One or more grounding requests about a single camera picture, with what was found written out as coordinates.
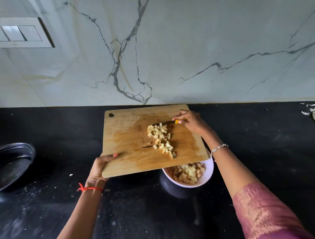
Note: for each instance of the person's right hand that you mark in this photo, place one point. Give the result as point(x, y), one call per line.
point(194, 123)

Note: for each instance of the person's left hand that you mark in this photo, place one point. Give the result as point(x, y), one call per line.
point(98, 170)

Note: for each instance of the person's left thumb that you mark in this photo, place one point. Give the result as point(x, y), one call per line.
point(110, 157)

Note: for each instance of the person's right fingers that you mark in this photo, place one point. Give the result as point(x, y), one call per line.
point(181, 114)

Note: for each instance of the wooden cutting board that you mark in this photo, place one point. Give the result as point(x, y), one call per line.
point(147, 140)

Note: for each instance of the person's left forearm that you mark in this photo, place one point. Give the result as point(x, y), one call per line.
point(81, 214)

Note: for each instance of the person's right forearm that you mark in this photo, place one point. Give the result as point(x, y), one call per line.
point(228, 167)

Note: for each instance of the pile of diced potato pieces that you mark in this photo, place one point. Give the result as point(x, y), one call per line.
point(161, 139)

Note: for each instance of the red thread wristband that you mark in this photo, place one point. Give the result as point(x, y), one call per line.
point(89, 188)

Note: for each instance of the heap of potato cubes in bowl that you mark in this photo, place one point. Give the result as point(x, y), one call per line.
point(188, 172)

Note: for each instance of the white bowl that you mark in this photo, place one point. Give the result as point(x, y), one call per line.
point(196, 177)

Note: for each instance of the steel plate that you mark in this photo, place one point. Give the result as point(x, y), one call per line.
point(13, 163)

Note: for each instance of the white vegetable scraps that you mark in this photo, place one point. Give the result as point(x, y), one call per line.
point(308, 110)

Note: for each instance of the pink sleeve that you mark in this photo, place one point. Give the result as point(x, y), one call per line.
point(265, 214)

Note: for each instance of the white wall switch panel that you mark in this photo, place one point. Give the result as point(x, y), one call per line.
point(23, 33)

